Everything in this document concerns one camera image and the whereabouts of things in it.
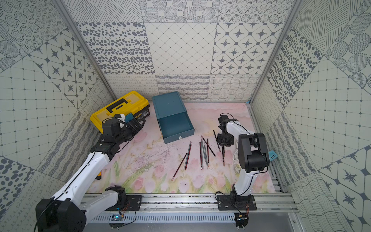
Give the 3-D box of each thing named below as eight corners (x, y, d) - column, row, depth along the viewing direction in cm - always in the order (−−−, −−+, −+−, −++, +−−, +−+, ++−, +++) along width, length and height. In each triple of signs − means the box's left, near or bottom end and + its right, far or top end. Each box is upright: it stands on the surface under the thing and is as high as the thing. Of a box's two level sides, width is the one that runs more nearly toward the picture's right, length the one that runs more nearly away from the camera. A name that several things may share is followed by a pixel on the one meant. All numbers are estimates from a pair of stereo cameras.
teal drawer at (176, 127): (169, 156, 92) (164, 139, 76) (162, 137, 101) (157, 119, 84) (194, 146, 97) (195, 128, 80) (186, 129, 106) (186, 110, 89)
